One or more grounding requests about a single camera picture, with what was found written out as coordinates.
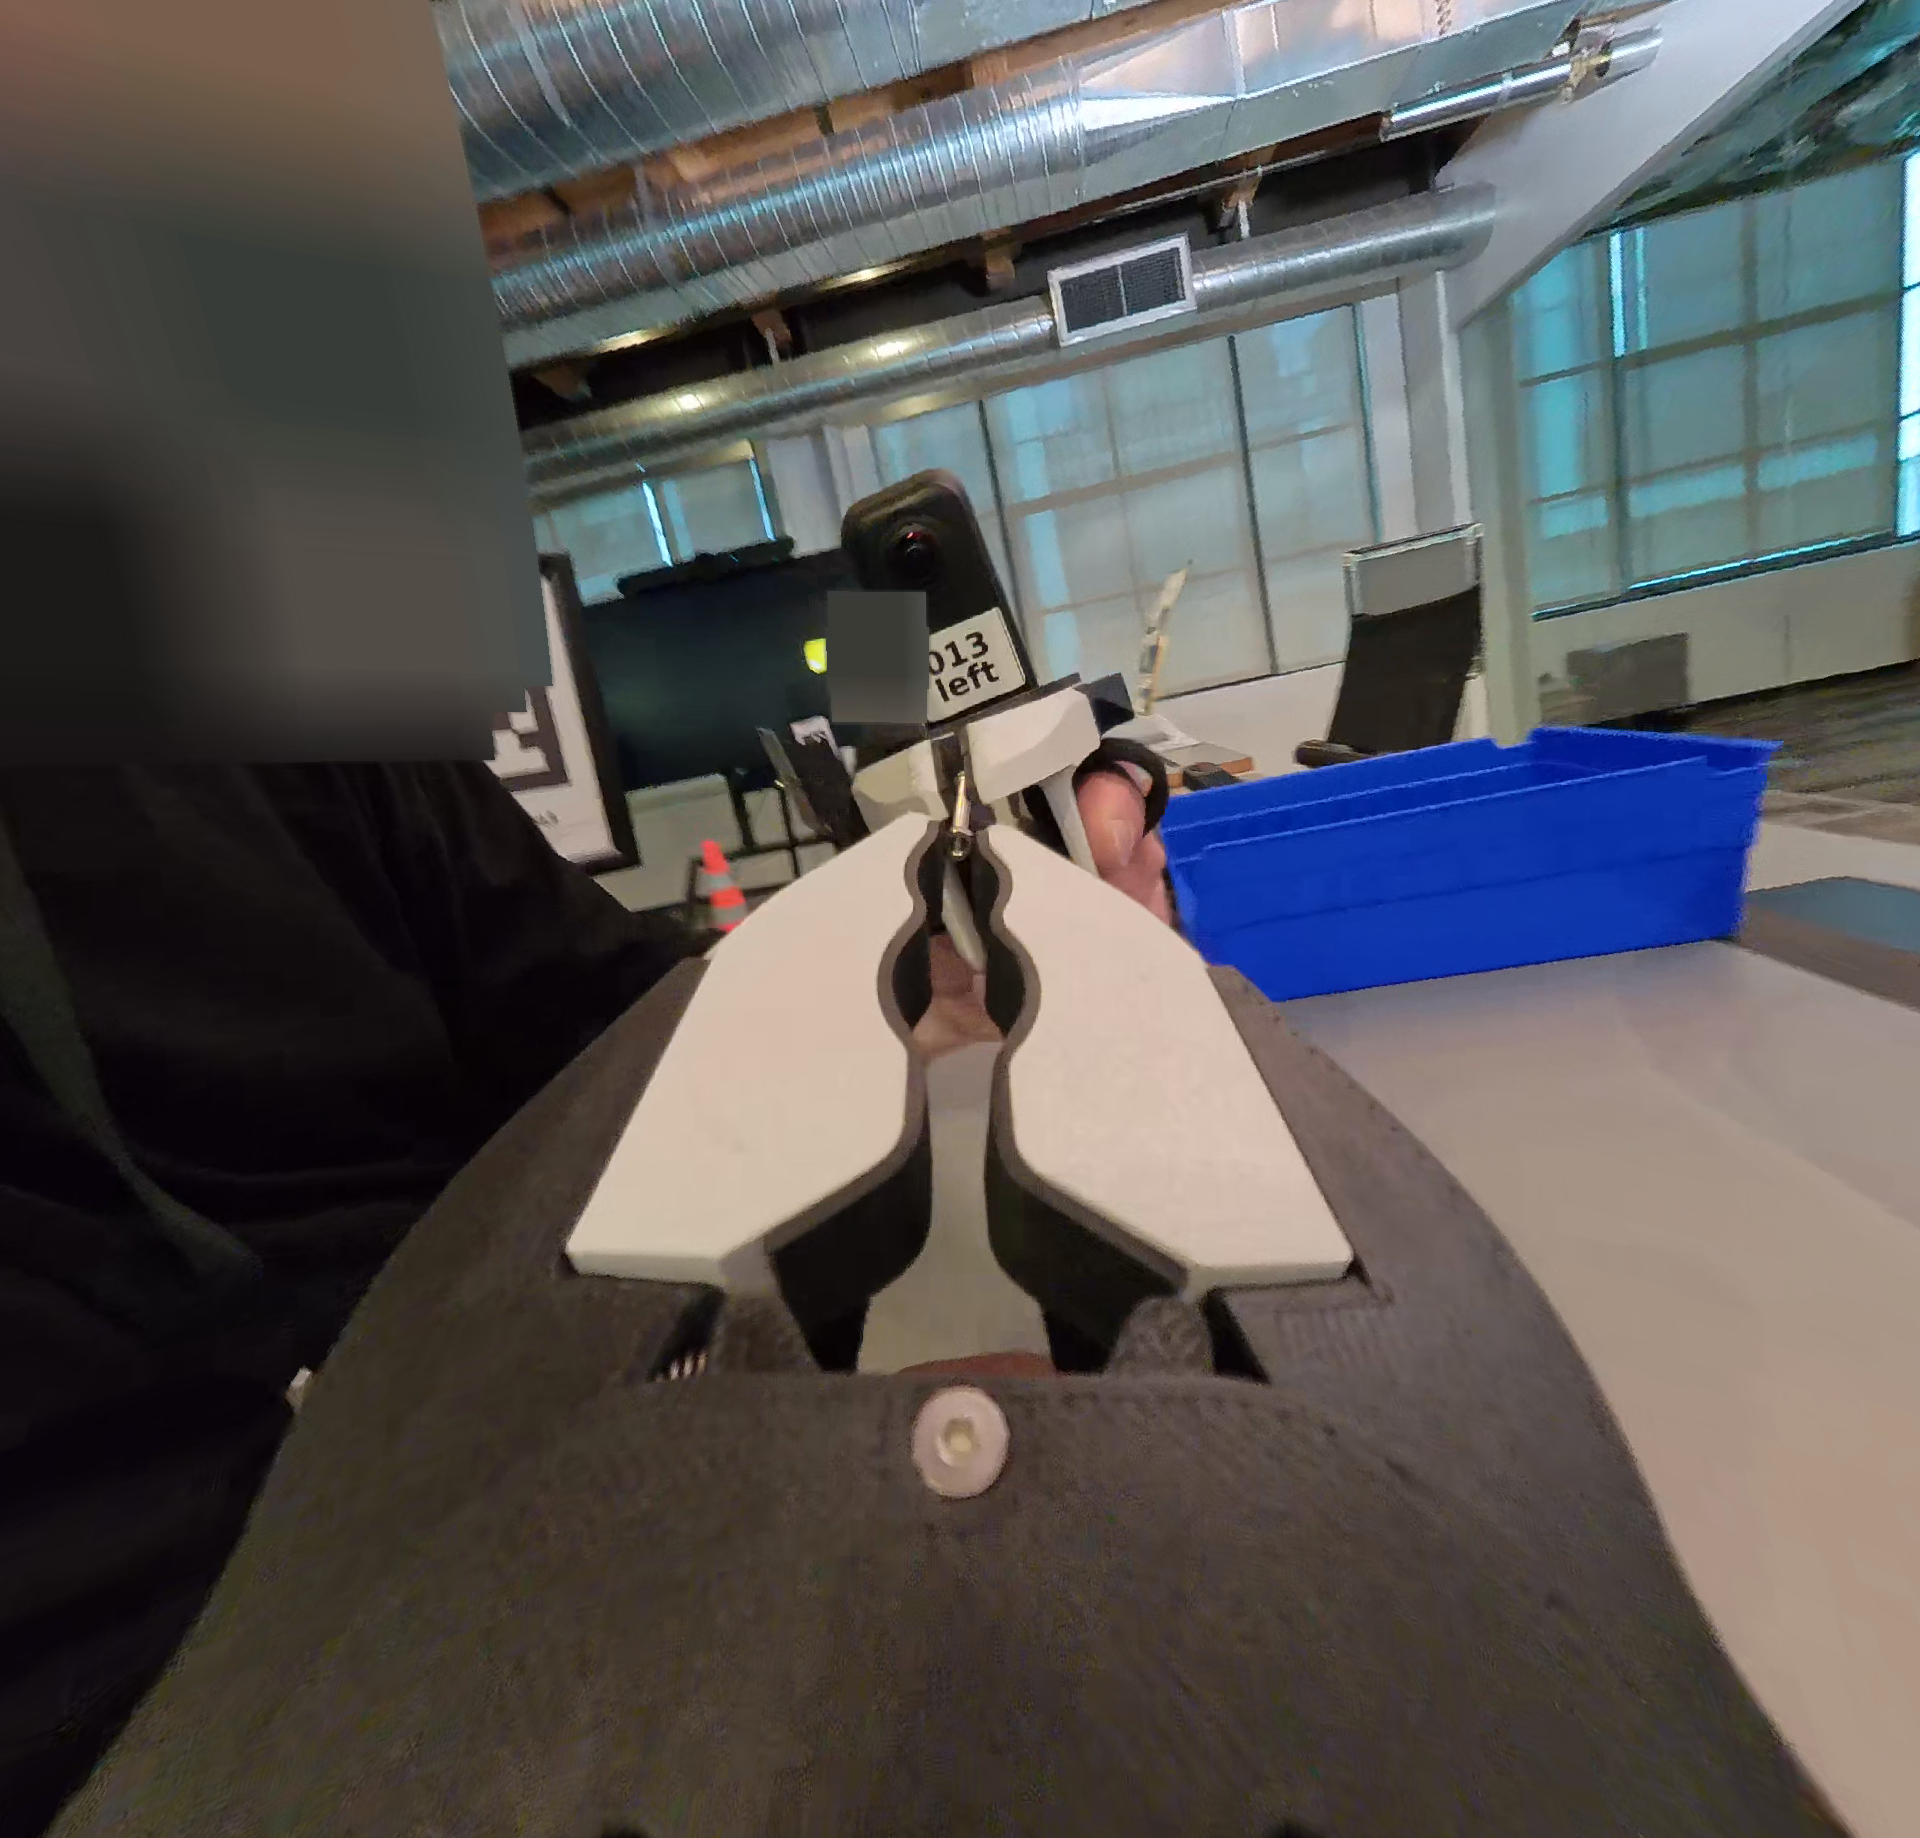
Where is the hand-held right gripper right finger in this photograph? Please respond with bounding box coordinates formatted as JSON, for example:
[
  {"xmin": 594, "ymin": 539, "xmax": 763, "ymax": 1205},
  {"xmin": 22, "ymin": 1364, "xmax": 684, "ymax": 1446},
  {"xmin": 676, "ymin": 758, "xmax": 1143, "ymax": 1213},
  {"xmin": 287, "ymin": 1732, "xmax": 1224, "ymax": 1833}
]
[{"xmin": 974, "ymin": 818, "xmax": 1358, "ymax": 1375}]

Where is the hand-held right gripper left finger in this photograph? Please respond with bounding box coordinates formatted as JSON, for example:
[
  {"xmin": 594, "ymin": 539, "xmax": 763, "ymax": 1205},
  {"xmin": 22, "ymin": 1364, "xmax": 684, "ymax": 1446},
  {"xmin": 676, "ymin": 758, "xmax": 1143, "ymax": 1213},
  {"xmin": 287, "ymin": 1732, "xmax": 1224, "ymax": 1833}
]
[{"xmin": 564, "ymin": 815, "xmax": 938, "ymax": 1375}]

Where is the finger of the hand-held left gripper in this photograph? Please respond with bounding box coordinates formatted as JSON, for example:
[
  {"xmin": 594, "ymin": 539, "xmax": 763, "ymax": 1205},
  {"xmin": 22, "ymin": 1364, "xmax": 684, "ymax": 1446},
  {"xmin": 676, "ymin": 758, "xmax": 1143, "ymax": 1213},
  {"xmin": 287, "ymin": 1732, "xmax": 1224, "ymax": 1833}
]
[
  {"xmin": 853, "ymin": 735, "xmax": 992, "ymax": 970},
  {"xmin": 967, "ymin": 686, "xmax": 1103, "ymax": 877}
]

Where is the person's left hand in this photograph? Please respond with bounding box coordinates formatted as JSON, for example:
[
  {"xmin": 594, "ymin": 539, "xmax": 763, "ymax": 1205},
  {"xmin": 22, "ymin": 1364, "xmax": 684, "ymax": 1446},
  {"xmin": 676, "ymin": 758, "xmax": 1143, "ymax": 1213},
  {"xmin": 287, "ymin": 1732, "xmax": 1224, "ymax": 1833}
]
[{"xmin": 918, "ymin": 773, "xmax": 1174, "ymax": 1052}]

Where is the pale slender board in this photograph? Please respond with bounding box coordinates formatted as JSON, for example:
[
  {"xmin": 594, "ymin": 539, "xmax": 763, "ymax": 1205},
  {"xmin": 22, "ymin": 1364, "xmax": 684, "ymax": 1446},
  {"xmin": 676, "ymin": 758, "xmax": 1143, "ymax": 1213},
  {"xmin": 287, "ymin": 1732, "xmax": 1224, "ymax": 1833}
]
[{"xmin": 1139, "ymin": 560, "xmax": 1198, "ymax": 718}]

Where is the black monitor screen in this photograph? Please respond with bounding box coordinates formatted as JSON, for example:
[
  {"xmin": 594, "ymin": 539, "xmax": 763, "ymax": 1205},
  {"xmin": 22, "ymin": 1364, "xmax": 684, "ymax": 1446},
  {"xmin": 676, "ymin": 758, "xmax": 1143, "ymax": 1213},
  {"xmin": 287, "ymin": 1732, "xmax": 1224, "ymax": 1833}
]
[{"xmin": 577, "ymin": 544, "xmax": 851, "ymax": 792}]

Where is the white air vent grille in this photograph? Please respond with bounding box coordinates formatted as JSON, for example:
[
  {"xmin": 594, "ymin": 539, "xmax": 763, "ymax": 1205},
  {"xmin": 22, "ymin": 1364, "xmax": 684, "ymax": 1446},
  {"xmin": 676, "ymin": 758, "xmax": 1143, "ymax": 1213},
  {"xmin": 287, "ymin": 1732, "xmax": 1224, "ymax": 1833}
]
[{"xmin": 1045, "ymin": 233, "xmax": 1200, "ymax": 349}]

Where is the black and white marker board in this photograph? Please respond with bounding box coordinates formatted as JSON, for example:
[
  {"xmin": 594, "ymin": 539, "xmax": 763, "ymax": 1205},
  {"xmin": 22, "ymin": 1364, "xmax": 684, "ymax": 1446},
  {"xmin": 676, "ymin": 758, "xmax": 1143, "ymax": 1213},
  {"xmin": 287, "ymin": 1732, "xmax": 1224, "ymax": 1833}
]
[{"xmin": 483, "ymin": 550, "xmax": 644, "ymax": 873}]

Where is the black office chair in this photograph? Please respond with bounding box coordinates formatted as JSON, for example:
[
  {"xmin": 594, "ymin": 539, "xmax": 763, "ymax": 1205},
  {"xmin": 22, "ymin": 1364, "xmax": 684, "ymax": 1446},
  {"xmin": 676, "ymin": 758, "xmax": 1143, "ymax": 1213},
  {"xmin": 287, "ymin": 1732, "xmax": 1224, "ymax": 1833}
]
[{"xmin": 1295, "ymin": 525, "xmax": 1489, "ymax": 778}]

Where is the blue plastic bin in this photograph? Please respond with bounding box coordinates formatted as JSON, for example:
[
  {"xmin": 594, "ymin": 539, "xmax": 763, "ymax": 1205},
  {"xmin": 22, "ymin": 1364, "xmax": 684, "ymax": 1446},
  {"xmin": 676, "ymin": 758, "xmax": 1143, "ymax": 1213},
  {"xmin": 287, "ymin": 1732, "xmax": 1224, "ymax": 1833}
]
[{"xmin": 1159, "ymin": 725, "xmax": 1783, "ymax": 1003}]

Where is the person's black clothing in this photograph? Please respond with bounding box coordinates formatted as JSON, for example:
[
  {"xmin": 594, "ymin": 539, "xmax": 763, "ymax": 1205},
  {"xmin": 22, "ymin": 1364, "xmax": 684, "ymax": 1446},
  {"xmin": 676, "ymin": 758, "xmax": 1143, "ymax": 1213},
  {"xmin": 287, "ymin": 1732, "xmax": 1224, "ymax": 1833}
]
[{"xmin": 0, "ymin": 755, "xmax": 725, "ymax": 1838}]

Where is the dark low cabinet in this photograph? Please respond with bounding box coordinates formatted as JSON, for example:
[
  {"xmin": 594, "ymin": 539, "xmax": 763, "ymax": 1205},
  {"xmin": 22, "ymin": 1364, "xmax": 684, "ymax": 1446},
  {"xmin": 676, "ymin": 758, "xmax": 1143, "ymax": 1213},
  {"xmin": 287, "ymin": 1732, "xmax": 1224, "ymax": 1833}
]
[{"xmin": 1565, "ymin": 631, "xmax": 1694, "ymax": 718}]

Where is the silver metal tube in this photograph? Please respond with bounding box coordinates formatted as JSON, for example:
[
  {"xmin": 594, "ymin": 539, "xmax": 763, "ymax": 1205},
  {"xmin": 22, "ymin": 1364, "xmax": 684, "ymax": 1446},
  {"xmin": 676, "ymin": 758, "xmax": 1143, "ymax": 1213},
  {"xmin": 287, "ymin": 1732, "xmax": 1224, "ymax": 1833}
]
[{"xmin": 1383, "ymin": 35, "xmax": 1668, "ymax": 142}]

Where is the thin silver spiral duct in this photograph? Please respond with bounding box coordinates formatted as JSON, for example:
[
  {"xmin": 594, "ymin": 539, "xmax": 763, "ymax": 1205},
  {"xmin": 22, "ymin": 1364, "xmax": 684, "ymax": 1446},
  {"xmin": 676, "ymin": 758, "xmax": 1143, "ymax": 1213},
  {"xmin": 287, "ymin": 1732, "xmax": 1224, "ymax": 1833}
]
[{"xmin": 516, "ymin": 299, "xmax": 1070, "ymax": 492}]

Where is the medium silver spiral duct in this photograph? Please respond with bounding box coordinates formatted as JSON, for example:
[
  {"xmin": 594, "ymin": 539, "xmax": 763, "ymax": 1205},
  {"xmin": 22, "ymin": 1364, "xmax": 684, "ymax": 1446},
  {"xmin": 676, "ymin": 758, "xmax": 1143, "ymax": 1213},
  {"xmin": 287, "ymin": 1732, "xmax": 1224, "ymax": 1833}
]
[{"xmin": 487, "ymin": 185, "xmax": 1503, "ymax": 327}]

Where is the large silver spiral duct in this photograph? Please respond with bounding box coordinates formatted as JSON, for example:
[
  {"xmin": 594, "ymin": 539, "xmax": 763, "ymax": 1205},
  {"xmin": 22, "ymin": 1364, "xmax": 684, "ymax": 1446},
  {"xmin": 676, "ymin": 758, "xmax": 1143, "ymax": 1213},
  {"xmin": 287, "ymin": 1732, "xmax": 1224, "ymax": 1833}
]
[{"xmin": 433, "ymin": 0, "xmax": 1743, "ymax": 207}]

